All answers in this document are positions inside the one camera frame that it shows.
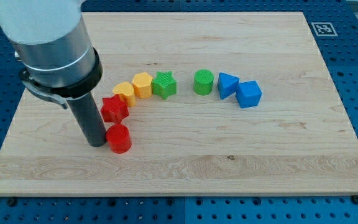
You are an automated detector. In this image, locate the red cylinder block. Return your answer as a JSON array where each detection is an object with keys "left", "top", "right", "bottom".
[{"left": 106, "top": 124, "right": 132, "bottom": 154}]

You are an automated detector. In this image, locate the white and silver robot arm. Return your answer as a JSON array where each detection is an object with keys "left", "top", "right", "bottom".
[{"left": 0, "top": 0, "right": 96, "bottom": 88}]

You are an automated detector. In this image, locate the light wooden board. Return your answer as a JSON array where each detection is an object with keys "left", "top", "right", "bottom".
[{"left": 0, "top": 12, "right": 358, "bottom": 197}]

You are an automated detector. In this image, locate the green star block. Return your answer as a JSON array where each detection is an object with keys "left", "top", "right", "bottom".
[{"left": 152, "top": 71, "right": 177, "bottom": 100}]

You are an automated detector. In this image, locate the green cylinder block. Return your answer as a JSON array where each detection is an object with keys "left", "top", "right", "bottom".
[{"left": 193, "top": 69, "right": 214, "bottom": 95}]

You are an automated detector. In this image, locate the yellow pentagon block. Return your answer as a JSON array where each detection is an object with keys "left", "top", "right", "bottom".
[{"left": 132, "top": 72, "right": 153, "bottom": 99}]

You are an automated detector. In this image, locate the blue triangle block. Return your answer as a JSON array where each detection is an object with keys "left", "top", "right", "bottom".
[{"left": 217, "top": 72, "right": 240, "bottom": 100}]

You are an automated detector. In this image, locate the yellow heart block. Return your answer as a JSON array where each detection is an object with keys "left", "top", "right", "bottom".
[{"left": 112, "top": 82, "right": 136, "bottom": 107}]

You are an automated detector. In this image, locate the red star block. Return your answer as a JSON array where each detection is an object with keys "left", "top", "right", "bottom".
[{"left": 101, "top": 95, "right": 129, "bottom": 124}]

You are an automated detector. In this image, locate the blue cube block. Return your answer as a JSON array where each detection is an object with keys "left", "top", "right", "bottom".
[{"left": 236, "top": 80, "right": 262, "bottom": 108}]

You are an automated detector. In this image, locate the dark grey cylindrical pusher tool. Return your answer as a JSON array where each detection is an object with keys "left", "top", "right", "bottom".
[{"left": 67, "top": 92, "right": 106, "bottom": 147}]

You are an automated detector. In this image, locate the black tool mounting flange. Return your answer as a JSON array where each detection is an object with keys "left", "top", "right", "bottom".
[{"left": 19, "top": 48, "right": 103, "bottom": 110}]

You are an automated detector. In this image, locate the white fiducial marker tag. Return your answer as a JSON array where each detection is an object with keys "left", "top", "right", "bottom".
[{"left": 311, "top": 22, "right": 337, "bottom": 37}]

